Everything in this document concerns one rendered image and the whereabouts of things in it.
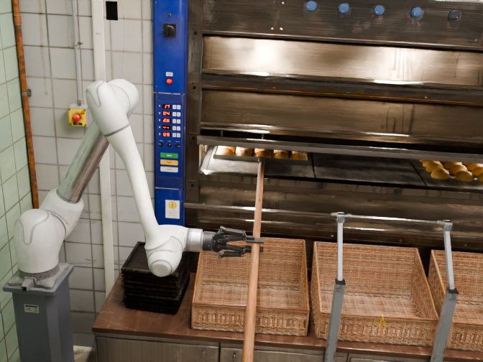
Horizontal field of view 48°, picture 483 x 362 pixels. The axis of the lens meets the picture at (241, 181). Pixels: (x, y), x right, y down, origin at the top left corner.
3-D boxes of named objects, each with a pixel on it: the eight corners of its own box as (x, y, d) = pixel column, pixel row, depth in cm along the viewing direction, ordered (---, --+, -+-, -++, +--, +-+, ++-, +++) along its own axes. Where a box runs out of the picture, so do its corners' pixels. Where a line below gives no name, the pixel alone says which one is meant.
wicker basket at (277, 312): (200, 276, 301) (201, 231, 291) (301, 282, 300) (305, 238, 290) (189, 330, 256) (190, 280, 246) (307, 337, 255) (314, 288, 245)
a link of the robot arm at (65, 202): (21, 235, 223) (43, 212, 243) (57, 253, 225) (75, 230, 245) (99, 75, 196) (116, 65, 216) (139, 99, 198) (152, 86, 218)
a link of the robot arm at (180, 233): (189, 246, 217) (184, 261, 205) (151, 243, 217) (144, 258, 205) (190, 221, 213) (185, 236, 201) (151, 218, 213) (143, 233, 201)
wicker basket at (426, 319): (307, 284, 299) (312, 239, 289) (409, 290, 298) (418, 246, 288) (315, 340, 254) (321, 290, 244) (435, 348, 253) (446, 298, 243)
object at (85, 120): (72, 122, 276) (72, 103, 272) (92, 123, 275) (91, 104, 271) (67, 126, 269) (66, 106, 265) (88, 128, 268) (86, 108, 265)
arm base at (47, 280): (1, 291, 205) (-1, 279, 203) (27, 261, 226) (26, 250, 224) (47, 296, 204) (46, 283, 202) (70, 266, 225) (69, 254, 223)
